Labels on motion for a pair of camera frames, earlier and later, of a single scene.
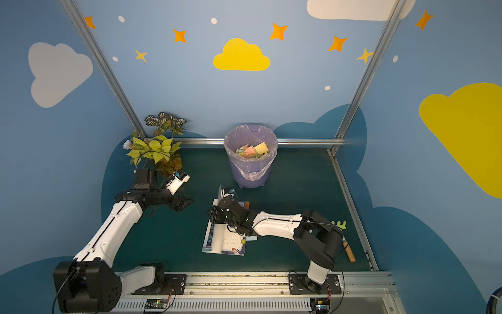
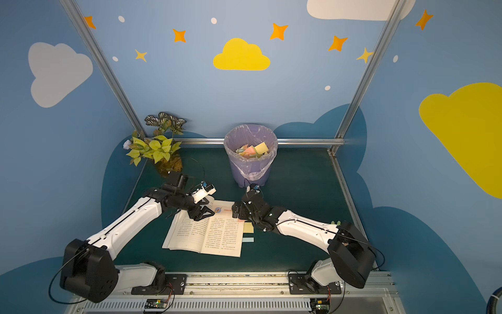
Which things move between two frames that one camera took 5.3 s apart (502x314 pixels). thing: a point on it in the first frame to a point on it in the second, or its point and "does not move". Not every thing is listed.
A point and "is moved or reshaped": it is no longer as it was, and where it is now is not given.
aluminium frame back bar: (279, 140) does not move
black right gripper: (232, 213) to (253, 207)
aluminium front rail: (363, 293) does not move
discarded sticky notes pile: (250, 152) does not move
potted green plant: (157, 150) does not move
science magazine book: (220, 239) is moved or reshaped
